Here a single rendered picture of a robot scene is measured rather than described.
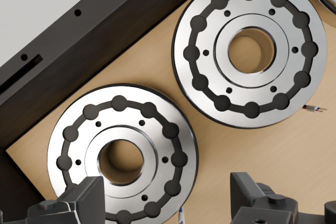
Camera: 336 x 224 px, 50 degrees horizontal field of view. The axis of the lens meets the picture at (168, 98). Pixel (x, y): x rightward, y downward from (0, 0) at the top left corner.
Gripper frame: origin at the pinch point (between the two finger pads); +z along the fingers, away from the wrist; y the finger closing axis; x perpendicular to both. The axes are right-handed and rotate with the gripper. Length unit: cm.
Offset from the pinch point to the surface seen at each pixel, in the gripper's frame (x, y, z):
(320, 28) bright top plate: 8.1, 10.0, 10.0
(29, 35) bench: 10.8, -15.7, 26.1
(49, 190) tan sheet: -3.0, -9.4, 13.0
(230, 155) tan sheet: -0.7, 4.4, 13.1
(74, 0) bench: 14.4, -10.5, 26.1
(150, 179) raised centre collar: -1.3, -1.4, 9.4
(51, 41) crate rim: 7.0, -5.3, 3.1
